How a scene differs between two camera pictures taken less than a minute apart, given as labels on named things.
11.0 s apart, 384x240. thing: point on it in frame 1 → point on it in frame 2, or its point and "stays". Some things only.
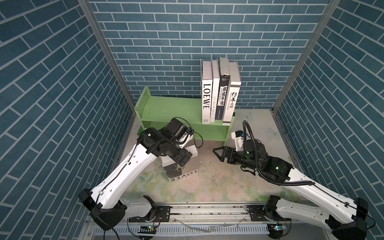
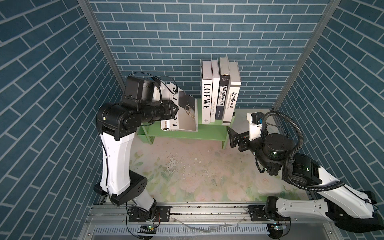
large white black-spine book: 235,83 stays
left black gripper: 180,158 → 169,113
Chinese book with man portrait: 224,87 stays
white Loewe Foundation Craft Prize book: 207,91 stays
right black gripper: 225,152 → 234,139
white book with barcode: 174,171 → 186,119
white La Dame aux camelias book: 216,81 stays
